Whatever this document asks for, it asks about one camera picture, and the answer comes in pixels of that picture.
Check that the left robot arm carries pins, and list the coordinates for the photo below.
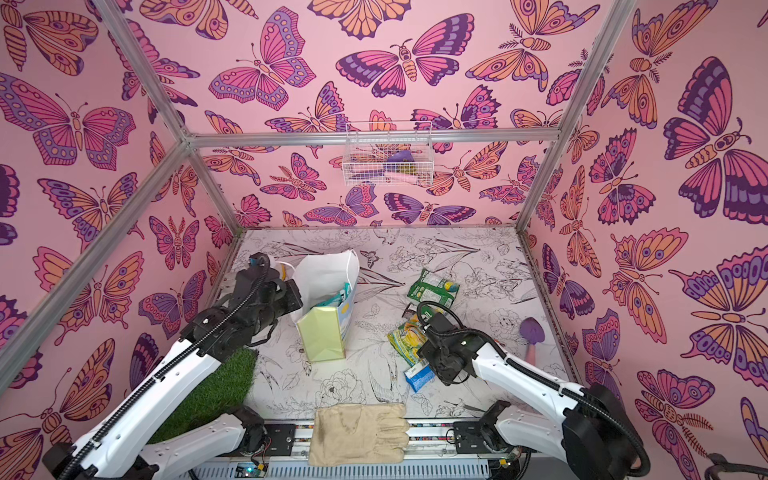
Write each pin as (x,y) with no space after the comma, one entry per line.
(120,447)

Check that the small blue snack pack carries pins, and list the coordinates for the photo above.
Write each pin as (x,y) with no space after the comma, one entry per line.
(418,376)

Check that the yellow-green Fox's spring tea bag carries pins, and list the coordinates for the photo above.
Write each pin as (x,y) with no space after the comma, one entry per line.
(407,339)

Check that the green spring tea bag back-side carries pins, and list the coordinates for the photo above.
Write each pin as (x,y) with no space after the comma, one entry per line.
(431,286)

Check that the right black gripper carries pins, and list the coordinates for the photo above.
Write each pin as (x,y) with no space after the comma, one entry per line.
(432,346)

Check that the beige work glove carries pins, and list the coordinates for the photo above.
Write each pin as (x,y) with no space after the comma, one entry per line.
(349,434)

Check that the purple pink garden trowel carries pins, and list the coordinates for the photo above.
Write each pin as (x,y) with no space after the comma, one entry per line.
(533,333)

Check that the white wire basket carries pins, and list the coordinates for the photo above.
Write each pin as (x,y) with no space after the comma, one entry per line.
(389,153)

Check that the green artificial grass mat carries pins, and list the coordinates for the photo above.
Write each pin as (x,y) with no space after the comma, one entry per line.
(219,393)

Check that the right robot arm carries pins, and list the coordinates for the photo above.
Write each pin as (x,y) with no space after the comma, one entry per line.
(586,428)

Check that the teal candy bag back-side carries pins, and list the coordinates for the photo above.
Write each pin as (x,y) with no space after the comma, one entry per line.
(337,299)

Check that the white paper bag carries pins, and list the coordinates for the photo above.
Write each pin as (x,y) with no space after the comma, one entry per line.
(323,330)

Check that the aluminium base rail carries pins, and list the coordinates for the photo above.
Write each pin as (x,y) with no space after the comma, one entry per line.
(438,448)

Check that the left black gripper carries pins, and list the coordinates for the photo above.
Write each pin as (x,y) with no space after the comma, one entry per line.
(290,296)

